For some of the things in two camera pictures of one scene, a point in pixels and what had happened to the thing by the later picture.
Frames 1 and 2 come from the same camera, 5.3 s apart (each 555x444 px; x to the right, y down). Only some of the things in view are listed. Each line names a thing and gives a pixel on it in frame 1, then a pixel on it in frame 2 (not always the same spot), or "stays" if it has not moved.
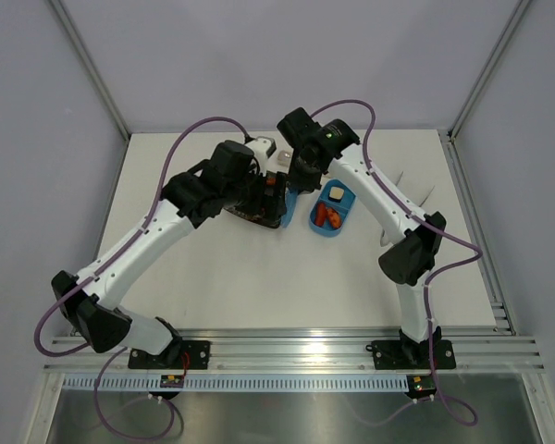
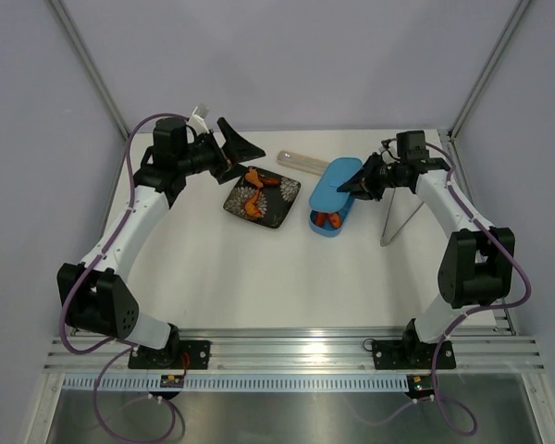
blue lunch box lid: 290,197 → 326,197
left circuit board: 173,381 stays
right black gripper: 296,181 → 363,185
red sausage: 320,214 stays
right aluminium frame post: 515,14 stays
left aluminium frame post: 88,62 stays
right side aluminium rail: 501,316 stays
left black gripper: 277,197 → 236,150
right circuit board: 421,386 stays
